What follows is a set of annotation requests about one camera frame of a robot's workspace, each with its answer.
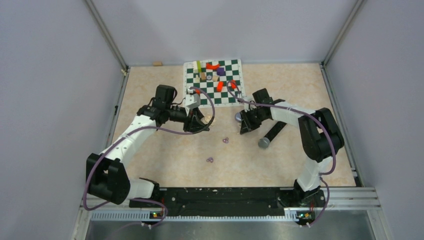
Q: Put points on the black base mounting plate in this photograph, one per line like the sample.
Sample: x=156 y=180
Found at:
x=235 y=201

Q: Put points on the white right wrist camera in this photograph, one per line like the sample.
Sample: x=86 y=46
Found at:
x=249 y=106

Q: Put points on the green white chessboard mat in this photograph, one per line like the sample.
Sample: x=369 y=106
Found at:
x=233 y=71

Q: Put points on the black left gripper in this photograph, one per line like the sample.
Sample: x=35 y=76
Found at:
x=192 y=122

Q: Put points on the aluminium frame rail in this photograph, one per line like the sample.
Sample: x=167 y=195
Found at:
x=348 y=200

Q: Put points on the red arch block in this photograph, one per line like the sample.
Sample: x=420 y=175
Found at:
x=210 y=66

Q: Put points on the wooden cork piece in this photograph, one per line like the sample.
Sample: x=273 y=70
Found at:
x=157 y=64

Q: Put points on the cream earbud charging case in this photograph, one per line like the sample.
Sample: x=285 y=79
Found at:
x=208 y=120

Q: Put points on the red cylinder block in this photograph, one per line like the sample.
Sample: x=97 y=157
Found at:
x=220 y=86

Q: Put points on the small wooden cube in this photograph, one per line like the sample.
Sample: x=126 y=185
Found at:
x=203 y=76

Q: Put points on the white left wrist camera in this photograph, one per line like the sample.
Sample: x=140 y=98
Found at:
x=192 y=99

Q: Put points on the yellow-green block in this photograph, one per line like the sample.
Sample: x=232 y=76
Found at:
x=198 y=66

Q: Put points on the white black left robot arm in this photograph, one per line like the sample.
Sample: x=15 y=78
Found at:
x=106 y=175

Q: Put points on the black microphone grey head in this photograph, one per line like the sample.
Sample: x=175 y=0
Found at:
x=265 y=141

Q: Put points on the purple block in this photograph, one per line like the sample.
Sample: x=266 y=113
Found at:
x=220 y=71

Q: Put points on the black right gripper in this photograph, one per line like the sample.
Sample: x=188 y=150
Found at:
x=244 y=128

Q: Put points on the red block right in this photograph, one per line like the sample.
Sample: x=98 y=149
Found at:
x=233 y=84

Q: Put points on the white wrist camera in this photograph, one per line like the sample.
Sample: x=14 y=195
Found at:
x=249 y=106
x=192 y=99

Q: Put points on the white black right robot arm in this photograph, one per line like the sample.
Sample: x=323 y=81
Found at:
x=320 y=136

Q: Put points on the grey-blue earbud case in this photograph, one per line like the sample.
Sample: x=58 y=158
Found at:
x=238 y=117

